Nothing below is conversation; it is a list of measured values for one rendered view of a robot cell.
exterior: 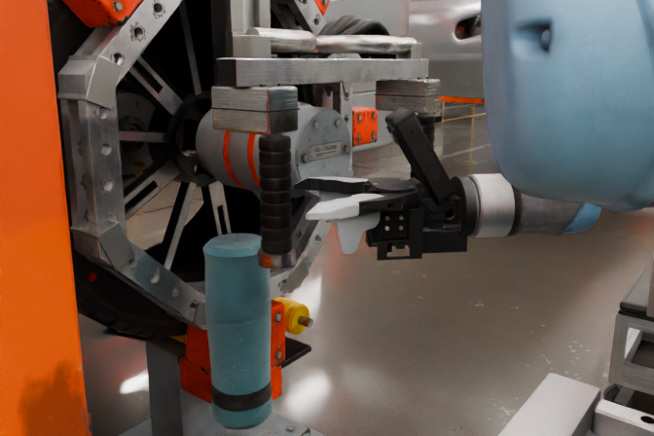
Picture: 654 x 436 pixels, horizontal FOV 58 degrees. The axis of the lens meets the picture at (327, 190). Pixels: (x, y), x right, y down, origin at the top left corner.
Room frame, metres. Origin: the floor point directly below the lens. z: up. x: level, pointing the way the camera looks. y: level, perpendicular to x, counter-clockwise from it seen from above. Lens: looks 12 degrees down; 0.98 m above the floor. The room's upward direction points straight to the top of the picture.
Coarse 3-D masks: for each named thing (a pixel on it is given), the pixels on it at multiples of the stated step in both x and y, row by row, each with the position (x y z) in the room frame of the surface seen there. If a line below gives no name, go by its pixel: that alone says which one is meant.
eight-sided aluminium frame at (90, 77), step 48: (144, 0) 0.76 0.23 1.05; (288, 0) 0.99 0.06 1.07; (96, 48) 0.75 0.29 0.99; (144, 48) 0.76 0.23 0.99; (96, 96) 0.70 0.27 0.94; (336, 96) 1.09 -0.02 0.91; (96, 144) 0.70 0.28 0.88; (96, 192) 0.69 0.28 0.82; (96, 240) 0.69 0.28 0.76; (144, 288) 0.74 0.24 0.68; (192, 288) 0.80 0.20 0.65; (288, 288) 0.97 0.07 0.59
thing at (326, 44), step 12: (264, 0) 0.92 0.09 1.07; (264, 12) 0.92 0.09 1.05; (264, 24) 0.92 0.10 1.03; (324, 36) 0.86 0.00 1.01; (336, 36) 0.85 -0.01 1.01; (348, 36) 0.85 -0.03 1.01; (360, 36) 0.85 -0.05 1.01; (372, 36) 0.85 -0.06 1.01; (384, 36) 0.87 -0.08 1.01; (396, 36) 0.89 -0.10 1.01; (324, 48) 0.85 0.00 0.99; (336, 48) 0.85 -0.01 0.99; (348, 48) 0.84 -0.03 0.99; (360, 48) 0.84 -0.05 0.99; (372, 48) 0.85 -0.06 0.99; (384, 48) 0.86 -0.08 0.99; (396, 48) 0.88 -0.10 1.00; (408, 48) 0.91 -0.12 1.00; (420, 48) 0.93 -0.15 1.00
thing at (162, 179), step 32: (192, 0) 1.07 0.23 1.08; (192, 32) 1.21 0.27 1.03; (192, 64) 0.95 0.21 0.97; (160, 96) 0.90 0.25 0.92; (192, 96) 0.95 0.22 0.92; (160, 128) 0.92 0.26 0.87; (160, 160) 0.91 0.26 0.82; (192, 160) 0.99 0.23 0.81; (128, 192) 0.85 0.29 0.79; (192, 192) 0.94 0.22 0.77; (224, 192) 1.22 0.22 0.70; (256, 192) 1.06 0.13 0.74; (192, 224) 1.18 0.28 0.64; (224, 224) 1.00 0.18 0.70; (256, 224) 1.11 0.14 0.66; (160, 256) 0.90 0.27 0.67; (192, 256) 1.05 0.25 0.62
